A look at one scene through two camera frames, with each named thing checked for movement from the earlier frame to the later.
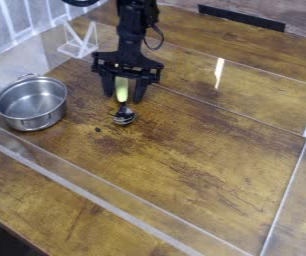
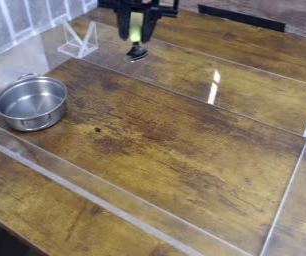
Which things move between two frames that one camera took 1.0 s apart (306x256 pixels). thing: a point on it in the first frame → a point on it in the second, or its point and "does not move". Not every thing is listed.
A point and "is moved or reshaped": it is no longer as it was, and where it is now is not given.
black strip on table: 240,17 does not move
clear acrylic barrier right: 296,231 does not move
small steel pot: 32,102 does not move
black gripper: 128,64 → 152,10
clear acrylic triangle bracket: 77,47 does not move
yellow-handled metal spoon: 124,116 is moved or reshaped
